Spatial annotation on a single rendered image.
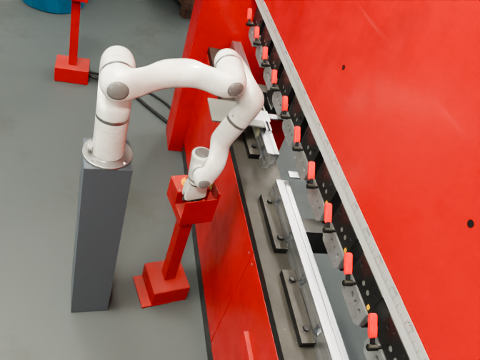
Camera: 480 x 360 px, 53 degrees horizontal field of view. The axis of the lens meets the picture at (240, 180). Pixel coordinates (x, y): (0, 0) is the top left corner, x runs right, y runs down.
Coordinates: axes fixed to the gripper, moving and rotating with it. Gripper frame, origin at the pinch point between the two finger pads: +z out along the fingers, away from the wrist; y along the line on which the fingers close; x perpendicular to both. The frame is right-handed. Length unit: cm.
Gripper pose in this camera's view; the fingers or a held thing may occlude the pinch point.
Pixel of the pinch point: (192, 204)
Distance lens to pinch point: 219.3
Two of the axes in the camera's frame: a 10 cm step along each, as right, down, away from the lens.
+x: 3.8, 7.0, -6.1
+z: -2.0, 7.0, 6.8
